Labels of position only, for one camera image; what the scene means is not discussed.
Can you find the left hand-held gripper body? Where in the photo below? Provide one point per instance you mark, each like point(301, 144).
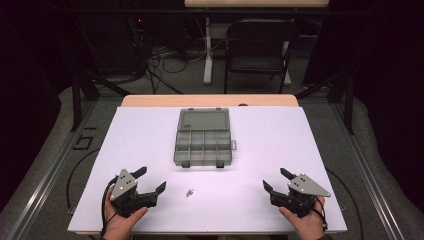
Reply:
point(124, 186)

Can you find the small silver rivet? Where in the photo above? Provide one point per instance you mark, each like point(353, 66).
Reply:
point(188, 193)
point(191, 191)

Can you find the person's right hand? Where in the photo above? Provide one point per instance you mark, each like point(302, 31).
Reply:
point(308, 225)

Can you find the grey clear plastic organizer box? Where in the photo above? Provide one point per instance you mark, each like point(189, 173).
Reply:
point(203, 140)

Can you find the aluminium floor rail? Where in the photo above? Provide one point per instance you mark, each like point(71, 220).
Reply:
point(50, 173)
point(366, 173)

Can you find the power strip with red light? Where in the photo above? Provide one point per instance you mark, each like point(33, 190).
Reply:
point(139, 30)

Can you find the black folding chair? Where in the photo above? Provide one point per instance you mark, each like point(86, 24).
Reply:
point(258, 43)

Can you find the black metal stand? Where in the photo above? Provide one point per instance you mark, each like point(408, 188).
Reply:
point(343, 96)
point(85, 90)

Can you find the white table leg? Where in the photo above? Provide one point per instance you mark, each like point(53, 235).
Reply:
point(208, 53)

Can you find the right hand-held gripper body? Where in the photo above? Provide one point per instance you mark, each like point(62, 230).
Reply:
point(305, 186)

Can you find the person's left hand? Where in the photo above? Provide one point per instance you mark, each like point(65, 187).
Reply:
point(118, 225)

